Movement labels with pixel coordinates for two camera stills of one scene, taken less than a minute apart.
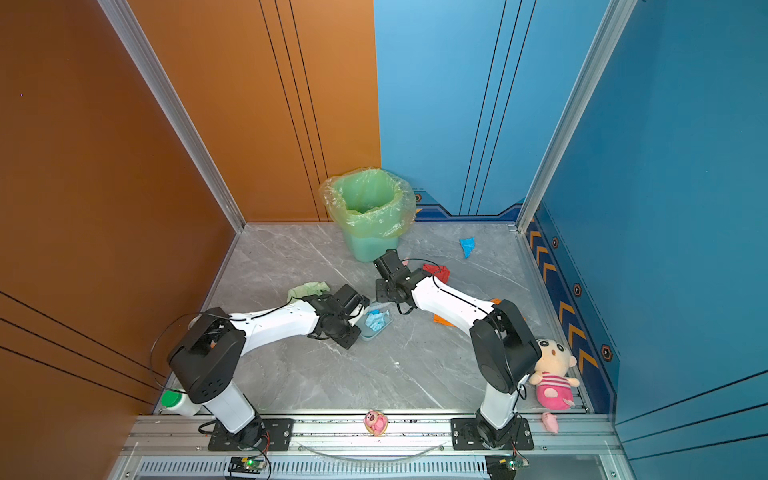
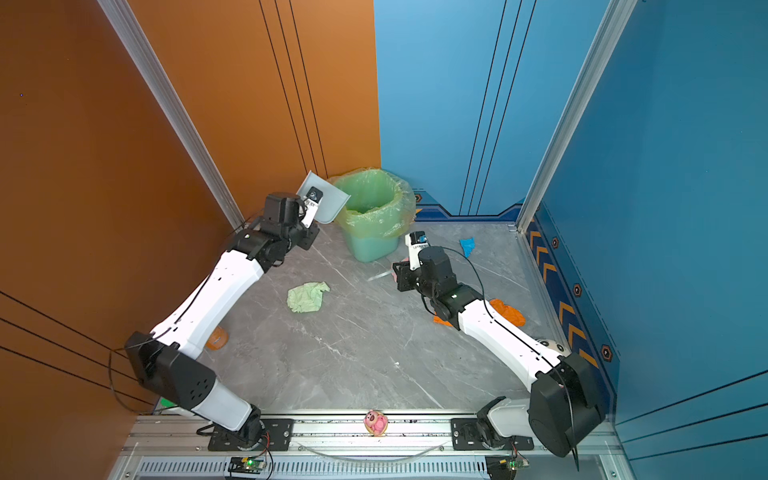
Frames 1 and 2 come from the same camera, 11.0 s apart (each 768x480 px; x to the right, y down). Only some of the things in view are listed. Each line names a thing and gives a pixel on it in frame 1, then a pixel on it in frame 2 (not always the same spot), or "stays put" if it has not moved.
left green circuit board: (254, 464) stays put
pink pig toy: (376, 422) stays put
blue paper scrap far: (467, 245) stays put
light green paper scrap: (308, 289) stays put
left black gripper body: (346, 333) -> (305, 238)
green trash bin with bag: (374, 207) stays put
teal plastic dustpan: (376, 316) -> (333, 197)
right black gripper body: (385, 291) -> (408, 279)
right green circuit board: (504, 467) stays put
